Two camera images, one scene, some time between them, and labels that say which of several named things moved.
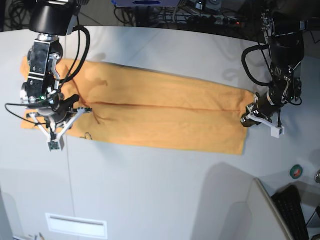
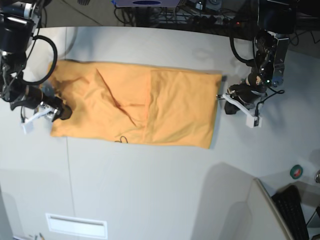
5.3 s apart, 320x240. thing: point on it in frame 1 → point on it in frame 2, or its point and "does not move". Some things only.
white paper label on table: x=77 y=226 does not move
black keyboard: x=288 y=200 does not move
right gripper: x=263 y=108 → x=245 y=93
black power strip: x=212 y=21 does not move
